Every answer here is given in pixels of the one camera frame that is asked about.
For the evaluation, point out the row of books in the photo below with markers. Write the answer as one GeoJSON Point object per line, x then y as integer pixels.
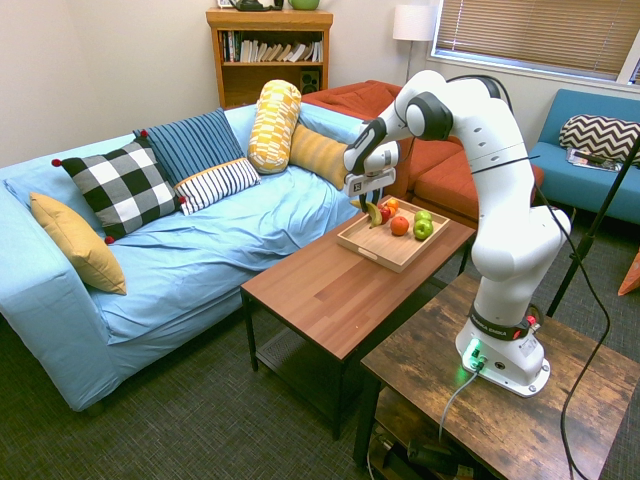
{"type": "Point", "coordinates": [272, 51]}

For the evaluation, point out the large orange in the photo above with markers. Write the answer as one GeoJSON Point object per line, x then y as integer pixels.
{"type": "Point", "coordinates": [399, 226]}

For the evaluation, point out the black white chevron pillow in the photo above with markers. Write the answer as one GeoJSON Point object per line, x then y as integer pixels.
{"type": "Point", "coordinates": [600, 137]}

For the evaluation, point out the dark rustic robot stand table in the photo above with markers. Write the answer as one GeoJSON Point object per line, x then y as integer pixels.
{"type": "Point", "coordinates": [500, 430]}

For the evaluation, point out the white navy striped pillow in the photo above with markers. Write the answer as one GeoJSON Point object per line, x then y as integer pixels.
{"type": "Point", "coordinates": [217, 184]}

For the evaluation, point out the teal blue couch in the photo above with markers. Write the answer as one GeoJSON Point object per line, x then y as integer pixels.
{"type": "Point", "coordinates": [570, 185]}

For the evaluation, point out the yellow banana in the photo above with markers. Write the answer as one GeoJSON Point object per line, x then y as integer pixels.
{"type": "Point", "coordinates": [374, 218]}

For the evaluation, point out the magazine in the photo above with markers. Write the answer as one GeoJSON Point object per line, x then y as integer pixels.
{"type": "Point", "coordinates": [590, 159]}

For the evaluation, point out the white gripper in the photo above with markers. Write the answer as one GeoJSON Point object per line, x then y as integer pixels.
{"type": "Point", "coordinates": [372, 181]}

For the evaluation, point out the black white checkered pillow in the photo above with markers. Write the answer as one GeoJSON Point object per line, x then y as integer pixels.
{"type": "Point", "coordinates": [122, 190]}

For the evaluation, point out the white floor lamp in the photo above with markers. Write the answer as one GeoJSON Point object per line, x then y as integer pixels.
{"type": "Point", "coordinates": [414, 22]}

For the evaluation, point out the black camera stand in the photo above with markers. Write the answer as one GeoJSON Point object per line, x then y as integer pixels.
{"type": "Point", "coordinates": [590, 240]}

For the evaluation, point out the green apple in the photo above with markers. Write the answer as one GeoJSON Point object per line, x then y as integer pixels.
{"type": "Point", "coordinates": [423, 230]}
{"type": "Point", "coordinates": [423, 216]}

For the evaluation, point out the green bowl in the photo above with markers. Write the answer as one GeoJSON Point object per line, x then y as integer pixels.
{"type": "Point", "coordinates": [304, 4]}

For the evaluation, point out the yellow white patterned bolster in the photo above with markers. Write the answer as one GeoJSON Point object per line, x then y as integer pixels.
{"type": "Point", "coordinates": [274, 125]}

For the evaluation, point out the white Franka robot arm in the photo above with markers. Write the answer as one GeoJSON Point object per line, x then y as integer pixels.
{"type": "Point", "coordinates": [500, 150]}

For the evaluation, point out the orange sofa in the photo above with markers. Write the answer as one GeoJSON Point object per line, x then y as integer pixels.
{"type": "Point", "coordinates": [440, 180]}

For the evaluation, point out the brown wooden coffee table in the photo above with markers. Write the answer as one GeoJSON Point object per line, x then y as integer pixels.
{"type": "Point", "coordinates": [340, 295]}

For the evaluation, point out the blue striped pillow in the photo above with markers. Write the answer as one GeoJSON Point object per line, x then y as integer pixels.
{"type": "Point", "coordinates": [192, 142]}

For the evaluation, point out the black power strip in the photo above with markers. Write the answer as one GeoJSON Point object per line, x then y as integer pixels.
{"type": "Point", "coordinates": [425, 455]}

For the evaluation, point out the light blue sofa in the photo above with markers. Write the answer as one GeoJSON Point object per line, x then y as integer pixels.
{"type": "Point", "coordinates": [200, 250]}

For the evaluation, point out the plain mustard pillow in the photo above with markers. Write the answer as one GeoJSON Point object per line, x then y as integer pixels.
{"type": "Point", "coordinates": [80, 245]}

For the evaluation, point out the brown window blinds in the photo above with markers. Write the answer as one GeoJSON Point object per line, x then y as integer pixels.
{"type": "Point", "coordinates": [530, 32]}

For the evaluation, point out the orange cushion corner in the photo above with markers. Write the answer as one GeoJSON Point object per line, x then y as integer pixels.
{"type": "Point", "coordinates": [631, 280]}

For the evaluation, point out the red apple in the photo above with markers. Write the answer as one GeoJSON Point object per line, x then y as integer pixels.
{"type": "Point", "coordinates": [385, 214]}

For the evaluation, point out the light wooden tray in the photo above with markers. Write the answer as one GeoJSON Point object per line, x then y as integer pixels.
{"type": "Point", "coordinates": [380, 245]}

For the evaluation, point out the black speaker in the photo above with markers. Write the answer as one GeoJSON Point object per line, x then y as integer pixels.
{"type": "Point", "coordinates": [310, 81]}

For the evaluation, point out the wooden bookshelf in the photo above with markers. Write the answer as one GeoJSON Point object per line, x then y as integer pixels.
{"type": "Point", "coordinates": [270, 75]}

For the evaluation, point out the mustard striped pillow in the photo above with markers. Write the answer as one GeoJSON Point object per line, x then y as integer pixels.
{"type": "Point", "coordinates": [317, 152]}

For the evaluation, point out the small orange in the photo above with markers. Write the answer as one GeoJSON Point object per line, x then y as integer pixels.
{"type": "Point", "coordinates": [394, 204]}

